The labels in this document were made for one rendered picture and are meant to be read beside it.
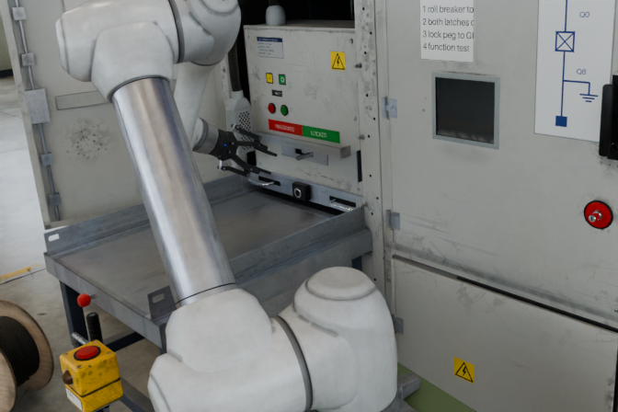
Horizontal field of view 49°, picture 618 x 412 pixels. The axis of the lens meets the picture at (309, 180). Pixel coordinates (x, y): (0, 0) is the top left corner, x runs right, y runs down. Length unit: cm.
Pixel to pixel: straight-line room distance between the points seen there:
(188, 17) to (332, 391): 66
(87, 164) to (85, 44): 110
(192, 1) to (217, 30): 6
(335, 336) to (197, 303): 21
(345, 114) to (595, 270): 80
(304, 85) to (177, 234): 104
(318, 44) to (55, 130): 84
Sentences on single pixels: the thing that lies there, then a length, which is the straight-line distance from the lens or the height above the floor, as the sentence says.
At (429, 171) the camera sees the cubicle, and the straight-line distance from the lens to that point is 170.
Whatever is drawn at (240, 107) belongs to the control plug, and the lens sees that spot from 216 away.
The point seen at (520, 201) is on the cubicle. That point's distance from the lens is 157.
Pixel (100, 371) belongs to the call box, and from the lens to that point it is 137.
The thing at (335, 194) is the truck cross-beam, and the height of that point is 91.
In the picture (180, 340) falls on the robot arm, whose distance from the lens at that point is 105.
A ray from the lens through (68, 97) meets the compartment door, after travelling 219.
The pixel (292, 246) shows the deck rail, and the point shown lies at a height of 88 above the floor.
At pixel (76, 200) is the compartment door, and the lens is 228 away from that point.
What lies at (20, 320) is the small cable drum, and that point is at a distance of 292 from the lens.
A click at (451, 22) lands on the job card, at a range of 158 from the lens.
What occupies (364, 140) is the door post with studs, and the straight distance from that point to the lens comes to 185.
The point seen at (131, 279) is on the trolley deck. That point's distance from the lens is 179.
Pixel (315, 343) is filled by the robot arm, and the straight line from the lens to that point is 106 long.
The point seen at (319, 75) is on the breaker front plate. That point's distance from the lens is 199.
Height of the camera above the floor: 157
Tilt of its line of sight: 18 degrees down
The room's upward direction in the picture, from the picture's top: 4 degrees counter-clockwise
